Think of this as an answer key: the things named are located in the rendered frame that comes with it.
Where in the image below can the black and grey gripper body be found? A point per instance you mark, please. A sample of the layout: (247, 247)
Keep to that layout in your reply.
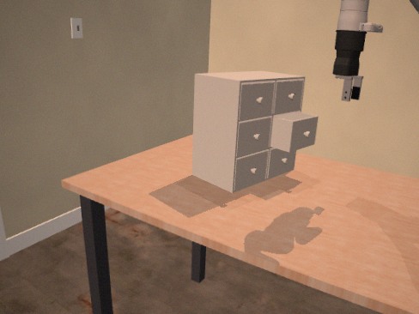
(352, 27)

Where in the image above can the grey drawer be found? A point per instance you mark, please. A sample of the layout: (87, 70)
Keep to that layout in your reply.
(250, 169)
(280, 161)
(288, 95)
(250, 103)
(250, 133)
(293, 135)

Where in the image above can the small beige chest of drawers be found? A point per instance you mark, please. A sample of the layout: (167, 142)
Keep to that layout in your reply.
(216, 122)

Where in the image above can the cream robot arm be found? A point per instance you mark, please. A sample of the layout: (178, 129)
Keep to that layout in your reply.
(362, 5)

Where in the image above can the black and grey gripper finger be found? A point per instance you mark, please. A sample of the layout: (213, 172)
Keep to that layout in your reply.
(356, 89)
(347, 86)

